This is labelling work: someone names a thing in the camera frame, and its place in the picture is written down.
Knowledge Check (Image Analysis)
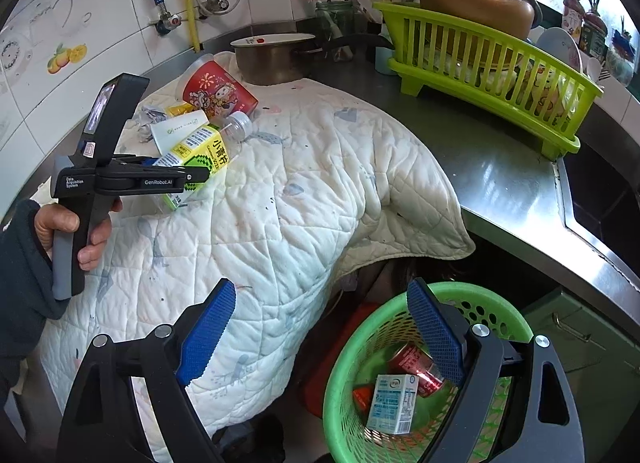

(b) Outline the green dish rack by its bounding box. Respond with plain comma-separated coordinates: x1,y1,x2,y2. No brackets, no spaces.
372,2,604,162

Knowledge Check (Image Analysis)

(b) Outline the green label sauce bottle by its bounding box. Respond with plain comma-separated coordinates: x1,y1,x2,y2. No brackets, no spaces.
580,0,609,62

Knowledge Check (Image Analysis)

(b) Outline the person's left forearm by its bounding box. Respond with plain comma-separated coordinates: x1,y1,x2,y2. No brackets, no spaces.
0,200,68,414

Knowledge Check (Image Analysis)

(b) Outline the metal cabinet handle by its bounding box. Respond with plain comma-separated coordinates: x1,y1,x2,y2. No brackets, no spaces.
552,312,592,344

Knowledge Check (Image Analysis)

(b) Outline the yellow label drink bottle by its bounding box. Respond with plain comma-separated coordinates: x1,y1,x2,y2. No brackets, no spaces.
150,112,254,211

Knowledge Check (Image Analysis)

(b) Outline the steel sink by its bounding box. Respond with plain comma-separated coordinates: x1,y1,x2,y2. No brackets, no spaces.
556,138,640,294

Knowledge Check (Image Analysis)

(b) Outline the red label sauce bottle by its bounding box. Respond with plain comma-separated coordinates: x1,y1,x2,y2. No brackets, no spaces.
562,0,587,35

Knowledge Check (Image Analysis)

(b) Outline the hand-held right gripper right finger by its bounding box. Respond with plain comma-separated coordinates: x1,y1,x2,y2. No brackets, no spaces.
406,279,586,463

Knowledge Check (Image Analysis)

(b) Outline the green cabinet door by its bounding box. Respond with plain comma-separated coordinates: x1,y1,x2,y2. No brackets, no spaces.
520,288,640,463

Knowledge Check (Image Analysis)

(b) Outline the blue label jar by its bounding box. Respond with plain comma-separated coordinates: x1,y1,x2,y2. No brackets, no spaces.
607,18,636,85

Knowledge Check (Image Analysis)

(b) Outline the metal pot with lid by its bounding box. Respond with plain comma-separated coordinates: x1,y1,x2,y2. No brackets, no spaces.
230,33,396,86

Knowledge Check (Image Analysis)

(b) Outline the white quilted blanket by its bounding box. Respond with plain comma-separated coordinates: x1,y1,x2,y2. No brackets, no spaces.
37,50,476,439

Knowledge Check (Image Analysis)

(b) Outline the green glass jar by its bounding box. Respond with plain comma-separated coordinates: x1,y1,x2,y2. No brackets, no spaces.
315,0,356,40

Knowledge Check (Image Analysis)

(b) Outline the crumpled foil wrapper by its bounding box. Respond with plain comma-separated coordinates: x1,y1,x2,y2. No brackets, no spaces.
131,104,168,143

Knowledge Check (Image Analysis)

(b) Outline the person's left hand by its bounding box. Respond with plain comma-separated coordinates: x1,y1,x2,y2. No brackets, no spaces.
34,197,124,271

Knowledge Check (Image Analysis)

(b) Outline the white paper cup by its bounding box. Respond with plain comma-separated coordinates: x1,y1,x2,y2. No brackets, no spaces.
151,110,211,155

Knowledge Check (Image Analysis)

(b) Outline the white plate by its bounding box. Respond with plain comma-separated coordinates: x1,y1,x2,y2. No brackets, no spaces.
537,26,583,75

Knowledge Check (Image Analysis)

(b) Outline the red drink can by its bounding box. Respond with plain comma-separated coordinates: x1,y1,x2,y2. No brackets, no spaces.
387,343,446,396

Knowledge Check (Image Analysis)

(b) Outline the teal plastic container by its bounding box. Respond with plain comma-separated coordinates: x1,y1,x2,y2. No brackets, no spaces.
375,46,402,76

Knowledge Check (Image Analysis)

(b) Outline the green plastic basket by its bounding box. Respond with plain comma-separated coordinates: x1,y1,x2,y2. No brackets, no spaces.
322,281,533,463

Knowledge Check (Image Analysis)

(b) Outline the orange snack packet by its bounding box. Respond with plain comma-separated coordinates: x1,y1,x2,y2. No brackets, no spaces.
352,385,376,411

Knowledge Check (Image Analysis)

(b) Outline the white milk carton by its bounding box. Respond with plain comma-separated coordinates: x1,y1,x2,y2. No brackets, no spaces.
366,374,418,436

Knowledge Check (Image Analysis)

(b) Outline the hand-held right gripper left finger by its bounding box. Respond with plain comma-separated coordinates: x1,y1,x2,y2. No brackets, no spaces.
56,277,237,463

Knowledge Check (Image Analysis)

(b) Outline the red printed noodle cup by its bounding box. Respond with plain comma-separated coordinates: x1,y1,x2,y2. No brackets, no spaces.
181,54,260,121

